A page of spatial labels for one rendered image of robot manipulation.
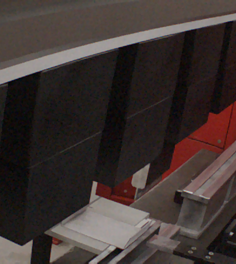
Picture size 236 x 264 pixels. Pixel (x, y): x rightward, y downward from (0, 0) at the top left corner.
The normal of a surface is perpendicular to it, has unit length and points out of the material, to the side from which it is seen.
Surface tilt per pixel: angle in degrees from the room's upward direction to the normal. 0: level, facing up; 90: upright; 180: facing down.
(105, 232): 0
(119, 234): 0
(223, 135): 90
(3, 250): 0
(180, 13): 90
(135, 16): 90
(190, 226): 90
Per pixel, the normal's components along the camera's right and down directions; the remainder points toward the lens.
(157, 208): 0.18, -0.93
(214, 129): -0.41, 0.22
